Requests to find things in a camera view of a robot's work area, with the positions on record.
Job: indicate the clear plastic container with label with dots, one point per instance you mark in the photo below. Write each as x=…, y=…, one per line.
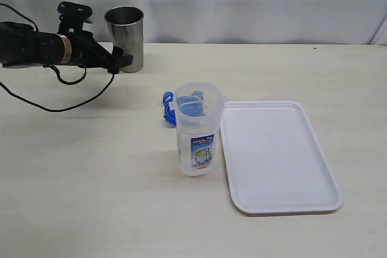
x=198, y=109

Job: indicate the white plastic tray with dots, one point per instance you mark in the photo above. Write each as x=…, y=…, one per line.
x=274, y=162

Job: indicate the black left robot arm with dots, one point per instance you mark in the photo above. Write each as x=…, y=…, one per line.
x=24, y=46

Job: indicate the stainless steel cup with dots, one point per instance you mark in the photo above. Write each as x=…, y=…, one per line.
x=125, y=25

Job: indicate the blue container lid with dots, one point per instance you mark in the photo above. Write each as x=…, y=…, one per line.
x=169, y=114

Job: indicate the white backdrop curtain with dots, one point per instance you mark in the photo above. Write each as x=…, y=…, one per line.
x=234, y=21

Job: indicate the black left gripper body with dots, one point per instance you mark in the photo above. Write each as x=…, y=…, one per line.
x=85, y=52

